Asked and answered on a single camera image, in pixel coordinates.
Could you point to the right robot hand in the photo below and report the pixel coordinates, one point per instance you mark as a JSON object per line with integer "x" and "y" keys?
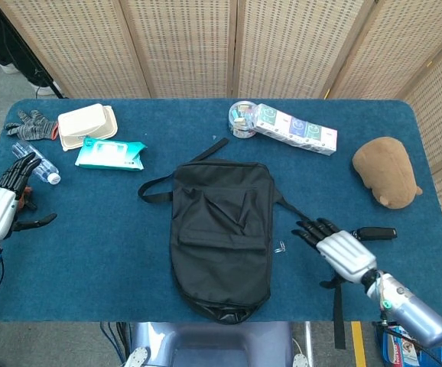
{"x": 345, "y": 254}

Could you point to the black backpack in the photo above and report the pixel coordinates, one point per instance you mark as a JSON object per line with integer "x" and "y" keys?
{"x": 221, "y": 237}

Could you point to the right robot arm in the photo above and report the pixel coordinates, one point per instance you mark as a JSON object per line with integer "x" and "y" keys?
{"x": 420, "y": 313}

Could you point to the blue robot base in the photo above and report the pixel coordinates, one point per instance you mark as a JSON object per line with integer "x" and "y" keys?
{"x": 205, "y": 344}

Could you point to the brown crumpled cloth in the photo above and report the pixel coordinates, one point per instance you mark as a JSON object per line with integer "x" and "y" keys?
{"x": 24, "y": 197}

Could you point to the black car key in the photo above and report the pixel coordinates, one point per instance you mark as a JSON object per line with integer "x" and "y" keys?
{"x": 377, "y": 233}

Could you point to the metal paper clips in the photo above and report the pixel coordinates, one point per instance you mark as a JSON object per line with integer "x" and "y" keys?
{"x": 281, "y": 247}

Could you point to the clear plastic bottle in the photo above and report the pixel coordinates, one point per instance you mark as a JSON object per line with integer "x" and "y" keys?
{"x": 47, "y": 170}

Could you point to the brown plush toy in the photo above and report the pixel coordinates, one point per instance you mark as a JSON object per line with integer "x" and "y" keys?
{"x": 387, "y": 172}

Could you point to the grey knit glove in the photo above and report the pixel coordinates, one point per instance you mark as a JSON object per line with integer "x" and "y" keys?
{"x": 33, "y": 128}

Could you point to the blue box of packages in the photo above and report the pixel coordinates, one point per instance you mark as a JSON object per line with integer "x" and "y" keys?
{"x": 400, "y": 346}

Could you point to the beige lunch box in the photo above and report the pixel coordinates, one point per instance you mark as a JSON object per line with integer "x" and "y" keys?
{"x": 83, "y": 124}

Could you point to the teal wet wipes pack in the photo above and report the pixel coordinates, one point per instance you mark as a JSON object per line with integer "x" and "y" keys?
{"x": 110, "y": 153}

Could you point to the multi-pack of pocket tissues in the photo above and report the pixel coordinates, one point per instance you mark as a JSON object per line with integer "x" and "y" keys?
{"x": 297, "y": 128}

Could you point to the clear jar of clips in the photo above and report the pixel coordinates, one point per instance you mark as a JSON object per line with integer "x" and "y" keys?
{"x": 240, "y": 116}

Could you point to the wooden woven folding screen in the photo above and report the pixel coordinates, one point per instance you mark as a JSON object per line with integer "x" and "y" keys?
{"x": 186, "y": 46}

